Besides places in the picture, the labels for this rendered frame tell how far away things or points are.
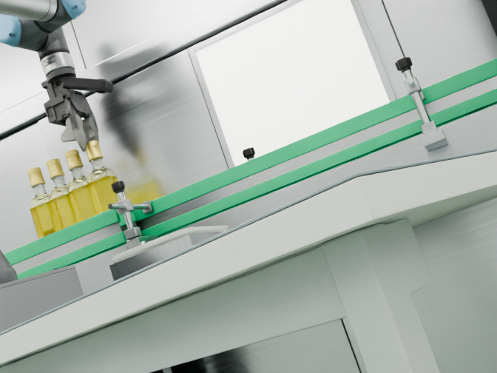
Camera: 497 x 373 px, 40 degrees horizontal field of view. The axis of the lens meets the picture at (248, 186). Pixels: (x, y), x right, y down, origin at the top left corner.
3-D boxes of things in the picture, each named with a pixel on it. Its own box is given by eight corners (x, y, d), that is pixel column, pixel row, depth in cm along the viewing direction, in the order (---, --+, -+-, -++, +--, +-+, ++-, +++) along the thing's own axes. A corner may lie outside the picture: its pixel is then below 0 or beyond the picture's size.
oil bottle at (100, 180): (141, 249, 163) (115, 165, 166) (129, 249, 158) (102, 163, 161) (121, 256, 165) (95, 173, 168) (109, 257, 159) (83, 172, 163)
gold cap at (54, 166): (67, 175, 170) (62, 158, 170) (59, 174, 166) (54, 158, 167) (55, 180, 171) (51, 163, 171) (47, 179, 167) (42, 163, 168)
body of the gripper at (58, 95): (67, 129, 172) (53, 85, 174) (95, 115, 170) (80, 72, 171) (49, 126, 165) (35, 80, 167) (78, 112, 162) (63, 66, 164)
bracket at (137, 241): (169, 263, 151) (160, 234, 152) (149, 266, 142) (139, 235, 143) (155, 269, 152) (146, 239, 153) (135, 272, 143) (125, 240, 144)
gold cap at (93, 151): (106, 157, 166) (100, 140, 166) (97, 156, 163) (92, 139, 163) (94, 163, 167) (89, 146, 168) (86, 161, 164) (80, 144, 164)
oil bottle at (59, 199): (101, 264, 167) (76, 183, 170) (89, 266, 162) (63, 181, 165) (82, 271, 168) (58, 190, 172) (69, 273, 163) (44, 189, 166)
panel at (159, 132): (400, 107, 157) (348, -25, 162) (399, 106, 154) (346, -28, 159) (80, 239, 183) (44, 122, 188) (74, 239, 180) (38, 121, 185)
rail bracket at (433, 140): (461, 170, 134) (419, 66, 137) (458, 164, 118) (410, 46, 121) (437, 179, 135) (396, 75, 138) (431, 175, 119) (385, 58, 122)
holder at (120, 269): (253, 264, 145) (241, 229, 146) (203, 276, 119) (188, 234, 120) (183, 289, 150) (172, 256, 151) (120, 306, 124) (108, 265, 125)
